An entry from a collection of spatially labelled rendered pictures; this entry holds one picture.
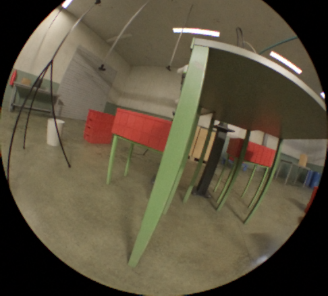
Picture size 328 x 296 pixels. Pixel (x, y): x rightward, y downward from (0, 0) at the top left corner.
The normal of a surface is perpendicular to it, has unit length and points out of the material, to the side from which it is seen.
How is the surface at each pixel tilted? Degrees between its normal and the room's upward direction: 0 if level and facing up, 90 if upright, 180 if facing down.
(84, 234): 0
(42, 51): 90
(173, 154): 90
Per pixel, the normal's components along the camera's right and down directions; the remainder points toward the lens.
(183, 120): -0.29, -0.05
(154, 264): 0.28, -0.96
